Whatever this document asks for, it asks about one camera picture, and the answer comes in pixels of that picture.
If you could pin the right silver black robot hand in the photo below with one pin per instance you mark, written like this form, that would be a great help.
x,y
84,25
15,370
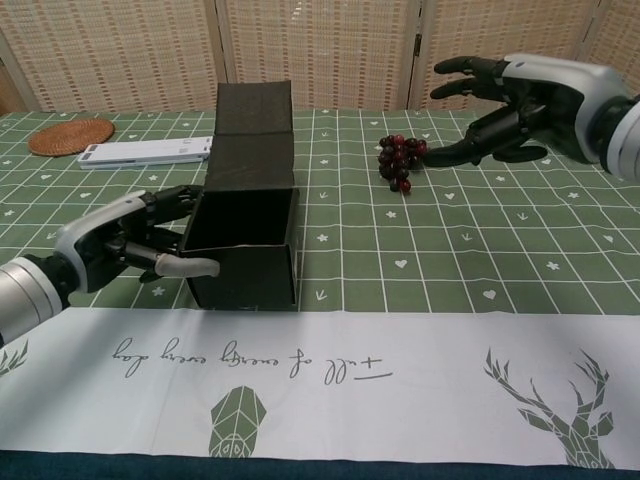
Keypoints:
x,y
560,85

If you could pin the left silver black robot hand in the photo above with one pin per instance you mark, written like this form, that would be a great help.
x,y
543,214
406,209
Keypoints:
x,y
95,225

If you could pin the black cardboard box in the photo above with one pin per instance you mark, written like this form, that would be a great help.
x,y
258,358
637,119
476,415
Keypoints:
x,y
250,160

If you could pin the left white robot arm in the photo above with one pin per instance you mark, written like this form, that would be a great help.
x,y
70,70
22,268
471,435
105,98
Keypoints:
x,y
25,295

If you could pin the white folding stand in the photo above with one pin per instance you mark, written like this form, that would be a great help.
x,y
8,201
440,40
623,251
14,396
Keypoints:
x,y
145,152

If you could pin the round woven brown coaster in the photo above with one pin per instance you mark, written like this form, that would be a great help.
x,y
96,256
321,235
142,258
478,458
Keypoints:
x,y
70,136

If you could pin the dark red grape bunch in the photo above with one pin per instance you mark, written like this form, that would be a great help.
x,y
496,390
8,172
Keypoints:
x,y
397,160

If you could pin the woven folding screen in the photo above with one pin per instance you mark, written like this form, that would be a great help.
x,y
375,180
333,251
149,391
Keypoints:
x,y
320,50

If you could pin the green checked deer tablecloth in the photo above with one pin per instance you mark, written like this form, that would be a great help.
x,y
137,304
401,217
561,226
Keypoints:
x,y
400,300

